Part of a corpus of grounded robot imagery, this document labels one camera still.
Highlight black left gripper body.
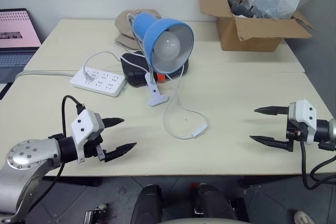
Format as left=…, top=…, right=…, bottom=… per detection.
left=83, top=135, right=108, bottom=163

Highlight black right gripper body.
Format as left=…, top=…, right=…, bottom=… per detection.
left=286, top=115, right=308, bottom=153

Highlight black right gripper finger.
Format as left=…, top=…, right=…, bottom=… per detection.
left=249, top=135, right=294, bottom=153
left=254, top=105, right=290, bottom=116

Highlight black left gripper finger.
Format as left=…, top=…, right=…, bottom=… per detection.
left=104, top=142, right=138, bottom=163
left=102, top=118, right=125, bottom=130

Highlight blue clamp desk lamp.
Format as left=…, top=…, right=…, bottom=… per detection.
left=127, top=12, right=195, bottom=108

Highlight white power strip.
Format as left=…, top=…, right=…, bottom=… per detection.
left=69, top=67, right=127, bottom=98

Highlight black box with orange part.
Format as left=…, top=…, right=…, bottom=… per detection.
left=120, top=51, right=191, bottom=88

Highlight dark rounded shape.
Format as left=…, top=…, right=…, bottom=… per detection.
left=189, top=182, right=238, bottom=221
left=130, top=184, right=164, bottom=224

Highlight brown cardboard box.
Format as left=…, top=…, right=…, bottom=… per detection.
left=197, top=0, right=316, bottom=52

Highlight white shoe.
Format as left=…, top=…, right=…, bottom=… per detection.
left=293, top=210, right=315, bottom=224

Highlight white light bulb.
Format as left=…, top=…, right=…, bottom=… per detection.
left=153, top=31, right=181, bottom=58

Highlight beige cloth hat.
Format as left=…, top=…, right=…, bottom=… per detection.
left=113, top=8, right=162, bottom=52

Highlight dark grey items in box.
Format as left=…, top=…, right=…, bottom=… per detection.
left=226, top=0, right=260, bottom=19

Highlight grey laptop with pink screen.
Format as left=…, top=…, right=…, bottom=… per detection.
left=0, top=8, right=43, bottom=85

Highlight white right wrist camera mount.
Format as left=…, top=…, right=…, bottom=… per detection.
left=288, top=99, right=318, bottom=146

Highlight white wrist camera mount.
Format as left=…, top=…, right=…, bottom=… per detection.
left=70, top=109, right=103, bottom=163
left=288, top=99, right=318, bottom=146

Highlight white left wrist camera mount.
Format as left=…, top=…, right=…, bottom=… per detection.
left=70, top=109, right=103, bottom=163

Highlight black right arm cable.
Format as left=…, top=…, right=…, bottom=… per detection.
left=300, top=141, right=336, bottom=190

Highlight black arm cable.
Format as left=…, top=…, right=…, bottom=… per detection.
left=300, top=141, right=336, bottom=190
left=25, top=94, right=86, bottom=210

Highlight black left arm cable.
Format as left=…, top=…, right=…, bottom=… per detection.
left=25, top=94, right=86, bottom=210

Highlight white lamp cord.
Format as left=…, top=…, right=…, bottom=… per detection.
left=83, top=50, right=211, bottom=140

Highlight white inline cord switch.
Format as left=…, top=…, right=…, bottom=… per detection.
left=192, top=123, right=211, bottom=140

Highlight grey power strip cord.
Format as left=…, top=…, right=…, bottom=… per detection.
left=15, top=69, right=80, bottom=78

